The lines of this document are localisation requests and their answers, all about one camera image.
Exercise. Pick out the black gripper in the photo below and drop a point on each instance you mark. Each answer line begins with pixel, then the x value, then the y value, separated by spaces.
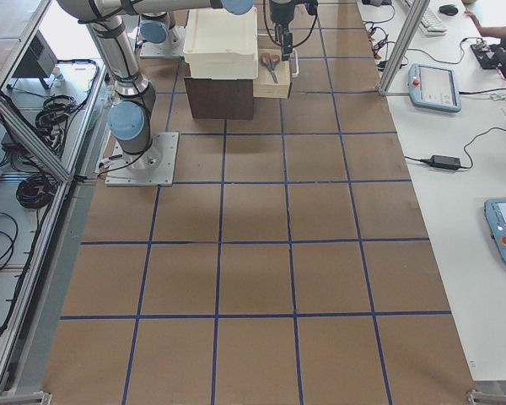
pixel 281 13

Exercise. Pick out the grey orange scissors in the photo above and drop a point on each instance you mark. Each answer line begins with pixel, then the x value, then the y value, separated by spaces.
pixel 270 62

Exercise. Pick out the white drawer handle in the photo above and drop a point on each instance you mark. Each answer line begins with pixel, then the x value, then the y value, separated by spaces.
pixel 294 63

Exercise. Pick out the dark brown wooden drawer box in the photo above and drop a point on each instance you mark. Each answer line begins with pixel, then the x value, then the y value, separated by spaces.
pixel 220 99

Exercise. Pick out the person hand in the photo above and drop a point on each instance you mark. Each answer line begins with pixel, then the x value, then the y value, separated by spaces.
pixel 473 18

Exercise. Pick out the cream plastic tray stack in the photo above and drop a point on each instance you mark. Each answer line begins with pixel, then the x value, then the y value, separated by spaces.
pixel 221 45

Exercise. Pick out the white keyboard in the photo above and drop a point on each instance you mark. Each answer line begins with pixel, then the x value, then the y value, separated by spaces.
pixel 431 24

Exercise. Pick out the black power adapter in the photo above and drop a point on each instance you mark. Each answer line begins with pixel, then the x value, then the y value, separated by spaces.
pixel 442 162

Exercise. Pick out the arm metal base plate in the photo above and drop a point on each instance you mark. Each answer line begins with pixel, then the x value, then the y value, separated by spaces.
pixel 171 48
pixel 155 167

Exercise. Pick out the aluminium frame post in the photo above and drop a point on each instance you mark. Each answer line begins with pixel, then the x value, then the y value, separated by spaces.
pixel 407 32

